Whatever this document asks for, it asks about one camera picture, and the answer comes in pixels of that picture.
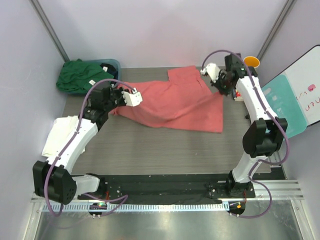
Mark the pink t-shirt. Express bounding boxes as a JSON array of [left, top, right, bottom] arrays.
[[111, 65, 223, 133]]

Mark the red book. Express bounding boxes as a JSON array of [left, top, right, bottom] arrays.
[[232, 89, 244, 102]]

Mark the whiteboard with black frame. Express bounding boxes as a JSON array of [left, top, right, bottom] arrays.
[[272, 45, 320, 127]]

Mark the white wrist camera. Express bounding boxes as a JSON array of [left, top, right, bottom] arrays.
[[200, 63, 221, 83], [121, 88, 143, 107]]

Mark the green t-shirt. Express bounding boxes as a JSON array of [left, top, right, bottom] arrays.
[[55, 58, 114, 95]]

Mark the white mug orange inside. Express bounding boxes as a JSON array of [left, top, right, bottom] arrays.
[[243, 56, 260, 68]]

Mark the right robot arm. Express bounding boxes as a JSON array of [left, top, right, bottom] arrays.
[[201, 54, 288, 198]]

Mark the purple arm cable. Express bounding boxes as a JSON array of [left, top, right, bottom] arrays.
[[201, 49, 291, 219], [44, 78, 137, 218]]

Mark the dark navy t-shirt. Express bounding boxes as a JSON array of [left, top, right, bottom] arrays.
[[100, 63, 119, 80]]

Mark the folded white t-shirt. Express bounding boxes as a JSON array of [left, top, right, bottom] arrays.
[[41, 116, 78, 158]]

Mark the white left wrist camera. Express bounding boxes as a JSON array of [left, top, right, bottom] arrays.
[[121, 88, 143, 107]]

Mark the teal folding board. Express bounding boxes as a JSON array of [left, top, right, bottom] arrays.
[[261, 74, 307, 138]]

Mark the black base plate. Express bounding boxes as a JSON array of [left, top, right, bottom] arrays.
[[92, 173, 256, 205]]

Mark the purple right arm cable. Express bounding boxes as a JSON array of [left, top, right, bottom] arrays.
[[201, 49, 291, 219]]

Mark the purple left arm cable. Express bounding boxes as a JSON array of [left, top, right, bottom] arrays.
[[44, 78, 137, 218]]

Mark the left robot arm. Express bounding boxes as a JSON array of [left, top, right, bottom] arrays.
[[32, 82, 131, 205]]

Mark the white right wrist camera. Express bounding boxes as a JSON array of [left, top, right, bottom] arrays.
[[200, 63, 221, 83]]

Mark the aluminium rail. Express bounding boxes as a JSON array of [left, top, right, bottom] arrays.
[[31, 179, 305, 213]]

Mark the blue plastic bin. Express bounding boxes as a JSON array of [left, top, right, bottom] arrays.
[[65, 58, 122, 96]]

